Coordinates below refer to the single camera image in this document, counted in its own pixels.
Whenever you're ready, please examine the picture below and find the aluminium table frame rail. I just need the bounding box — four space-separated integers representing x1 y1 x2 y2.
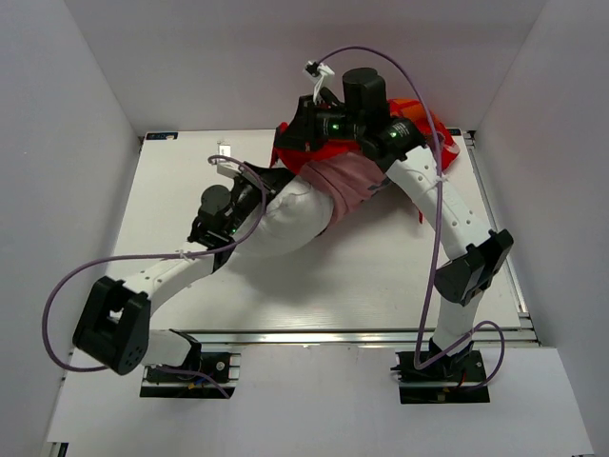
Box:
189 328 541 346

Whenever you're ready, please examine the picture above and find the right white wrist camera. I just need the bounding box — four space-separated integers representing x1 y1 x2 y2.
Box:
303 61 335 103

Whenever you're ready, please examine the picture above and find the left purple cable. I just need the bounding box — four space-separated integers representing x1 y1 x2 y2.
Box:
41 154 268 399

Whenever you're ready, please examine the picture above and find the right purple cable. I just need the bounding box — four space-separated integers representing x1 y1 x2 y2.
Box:
305 45 505 391

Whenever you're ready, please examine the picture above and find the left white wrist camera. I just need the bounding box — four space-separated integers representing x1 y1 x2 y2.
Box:
207 154 245 179

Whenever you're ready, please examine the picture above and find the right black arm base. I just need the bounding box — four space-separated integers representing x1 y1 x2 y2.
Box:
390 350 490 405

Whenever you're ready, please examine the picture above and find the blue label sticker left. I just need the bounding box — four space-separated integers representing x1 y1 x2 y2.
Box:
145 131 178 141

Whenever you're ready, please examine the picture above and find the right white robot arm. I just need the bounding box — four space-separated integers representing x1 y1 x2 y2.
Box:
273 62 514 380

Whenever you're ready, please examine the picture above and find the white pillow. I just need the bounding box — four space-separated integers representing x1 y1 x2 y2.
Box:
235 177 334 258

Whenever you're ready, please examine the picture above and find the red cartoon print pillowcase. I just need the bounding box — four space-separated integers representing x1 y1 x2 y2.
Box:
270 98 460 226

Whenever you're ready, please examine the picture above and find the purple cable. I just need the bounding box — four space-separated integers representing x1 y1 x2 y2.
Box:
41 154 268 399
305 45 505 391

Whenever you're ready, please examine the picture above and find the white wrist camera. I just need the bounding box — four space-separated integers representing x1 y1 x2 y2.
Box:
303 61 335 103
207 154 245 179

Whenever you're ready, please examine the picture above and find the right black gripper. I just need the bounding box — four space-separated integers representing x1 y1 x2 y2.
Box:
272 95 363 155

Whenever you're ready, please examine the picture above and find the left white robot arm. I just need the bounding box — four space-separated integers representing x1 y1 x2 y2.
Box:
72 163 295 380

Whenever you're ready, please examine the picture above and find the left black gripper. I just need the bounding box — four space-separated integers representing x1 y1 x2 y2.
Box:
224 162 298 236

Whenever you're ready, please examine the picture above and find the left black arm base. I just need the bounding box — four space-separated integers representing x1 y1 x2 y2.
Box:
139 329 240 400

